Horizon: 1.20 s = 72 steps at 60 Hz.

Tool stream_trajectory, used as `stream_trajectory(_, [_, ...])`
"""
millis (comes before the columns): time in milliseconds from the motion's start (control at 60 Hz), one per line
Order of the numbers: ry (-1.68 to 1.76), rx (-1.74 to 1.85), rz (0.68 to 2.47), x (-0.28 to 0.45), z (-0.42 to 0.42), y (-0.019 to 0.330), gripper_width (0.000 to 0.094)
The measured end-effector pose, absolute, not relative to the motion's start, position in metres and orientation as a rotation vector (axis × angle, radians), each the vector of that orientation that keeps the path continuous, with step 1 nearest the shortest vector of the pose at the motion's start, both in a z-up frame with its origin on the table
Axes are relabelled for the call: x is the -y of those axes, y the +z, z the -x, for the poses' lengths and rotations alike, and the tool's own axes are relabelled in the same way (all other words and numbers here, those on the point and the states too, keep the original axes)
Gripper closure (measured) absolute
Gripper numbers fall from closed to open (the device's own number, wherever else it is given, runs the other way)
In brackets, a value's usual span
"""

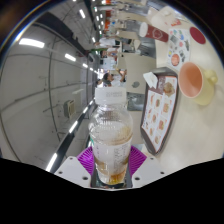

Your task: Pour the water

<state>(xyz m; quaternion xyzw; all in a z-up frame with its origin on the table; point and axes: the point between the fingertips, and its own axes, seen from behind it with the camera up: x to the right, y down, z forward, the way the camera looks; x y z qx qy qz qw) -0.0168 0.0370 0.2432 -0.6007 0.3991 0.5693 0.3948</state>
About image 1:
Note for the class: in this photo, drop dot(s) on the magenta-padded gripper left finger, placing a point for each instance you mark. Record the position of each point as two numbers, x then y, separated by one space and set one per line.
85 160

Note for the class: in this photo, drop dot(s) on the ceiling lights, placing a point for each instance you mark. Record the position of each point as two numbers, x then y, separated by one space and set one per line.
31 42

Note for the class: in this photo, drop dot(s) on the ceiling air unit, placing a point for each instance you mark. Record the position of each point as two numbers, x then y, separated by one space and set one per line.
70 108

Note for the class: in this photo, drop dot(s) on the crumpled white napkin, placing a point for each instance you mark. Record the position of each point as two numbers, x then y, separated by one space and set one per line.
150 80

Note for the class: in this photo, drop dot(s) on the person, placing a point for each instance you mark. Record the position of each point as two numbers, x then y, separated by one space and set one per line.
108 42
111 79

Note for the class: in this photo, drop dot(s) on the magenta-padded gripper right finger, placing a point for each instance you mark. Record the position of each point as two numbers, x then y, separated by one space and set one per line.
137 160

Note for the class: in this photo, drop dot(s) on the clear drink bottle white cap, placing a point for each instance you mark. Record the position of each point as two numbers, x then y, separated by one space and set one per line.
110 133

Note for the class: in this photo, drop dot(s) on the brown tray with paper liner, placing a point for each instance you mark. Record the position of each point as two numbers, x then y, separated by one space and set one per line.
158 116

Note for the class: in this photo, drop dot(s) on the red paper cup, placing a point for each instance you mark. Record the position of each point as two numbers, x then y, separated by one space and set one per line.
155 32

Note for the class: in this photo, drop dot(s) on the flat round red coaster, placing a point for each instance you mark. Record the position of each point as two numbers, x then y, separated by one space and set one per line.
197 35

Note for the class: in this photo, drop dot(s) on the pale yellow mug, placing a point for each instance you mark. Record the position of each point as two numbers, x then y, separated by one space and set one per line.
196 83

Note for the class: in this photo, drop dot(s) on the colourful printed leaflet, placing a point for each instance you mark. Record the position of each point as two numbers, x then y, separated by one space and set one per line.
178 50

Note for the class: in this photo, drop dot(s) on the beige chairs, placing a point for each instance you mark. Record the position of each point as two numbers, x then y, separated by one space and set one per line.
140 66

